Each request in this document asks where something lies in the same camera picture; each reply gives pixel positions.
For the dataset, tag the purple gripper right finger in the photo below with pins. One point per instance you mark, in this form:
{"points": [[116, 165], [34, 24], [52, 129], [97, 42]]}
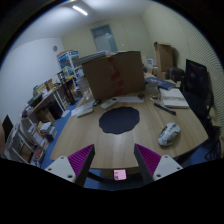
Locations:
{"points": [[153, 166]]}

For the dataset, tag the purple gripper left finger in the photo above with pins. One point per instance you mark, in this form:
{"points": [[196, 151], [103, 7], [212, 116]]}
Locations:
{"points": [[75, 167]]}

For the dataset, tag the white grey computer mouse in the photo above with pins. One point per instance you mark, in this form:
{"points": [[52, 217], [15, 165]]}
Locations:
{"points": [[168, 134]]}

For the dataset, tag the dark round mouse pad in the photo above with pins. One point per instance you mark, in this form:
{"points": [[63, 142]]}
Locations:
{"points": [[119, 120]]}

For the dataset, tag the pink sticky note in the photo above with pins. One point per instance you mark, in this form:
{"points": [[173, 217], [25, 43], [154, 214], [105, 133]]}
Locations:
{"points": [[120, 175]]}

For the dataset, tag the white low bookshelf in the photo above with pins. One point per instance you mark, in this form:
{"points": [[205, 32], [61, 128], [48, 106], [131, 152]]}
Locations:
{"points": [[30, 147]]}

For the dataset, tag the white keyboard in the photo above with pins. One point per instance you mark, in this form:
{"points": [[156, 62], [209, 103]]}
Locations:
{"points": [[85, 112]]}

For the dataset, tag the black marker pen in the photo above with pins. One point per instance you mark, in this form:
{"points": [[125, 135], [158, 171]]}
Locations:
{"points": [[165, 108]]}

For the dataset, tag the wooden shelf desk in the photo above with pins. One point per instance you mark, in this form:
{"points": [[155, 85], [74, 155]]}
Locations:
{"points": [[51, 108]]}

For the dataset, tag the open white book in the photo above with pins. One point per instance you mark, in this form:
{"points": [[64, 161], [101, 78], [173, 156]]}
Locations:
{"points": [[173, 98]]}

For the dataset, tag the small black round object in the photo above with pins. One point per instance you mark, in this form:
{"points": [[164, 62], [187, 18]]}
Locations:
{"points": [[141, 96]]}

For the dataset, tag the white paper sheet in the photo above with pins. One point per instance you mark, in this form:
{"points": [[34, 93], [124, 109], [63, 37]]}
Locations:
{"points": [[131, 99]]}

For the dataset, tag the white remote control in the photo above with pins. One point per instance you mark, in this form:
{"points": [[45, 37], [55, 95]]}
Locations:
{"points": [[109, 103]]}

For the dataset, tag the blue book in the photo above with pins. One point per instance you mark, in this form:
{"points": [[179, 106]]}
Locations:
{"points": [[166, 85]]}

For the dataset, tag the black computer monitor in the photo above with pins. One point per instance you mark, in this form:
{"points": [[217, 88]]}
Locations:
{"points": [[196, 79]]}

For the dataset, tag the white blue display shelf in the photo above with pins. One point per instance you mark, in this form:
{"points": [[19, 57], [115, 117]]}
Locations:
{"points": [[68, 63]]}

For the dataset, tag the large brown cardboard box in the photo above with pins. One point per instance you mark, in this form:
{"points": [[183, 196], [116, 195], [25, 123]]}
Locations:
{"points": [[115, 75]]}

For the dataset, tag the tall cardboard box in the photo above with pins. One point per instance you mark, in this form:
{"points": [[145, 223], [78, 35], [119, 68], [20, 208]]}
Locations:
{"points": [[164, 56]]}

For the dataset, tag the grey door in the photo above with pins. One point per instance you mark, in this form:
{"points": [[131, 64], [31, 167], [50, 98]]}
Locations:
{"points": [[104, 39]]}

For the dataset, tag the ceiling light tube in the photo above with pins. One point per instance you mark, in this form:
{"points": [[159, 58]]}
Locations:
{"points": [[80, 10]]}

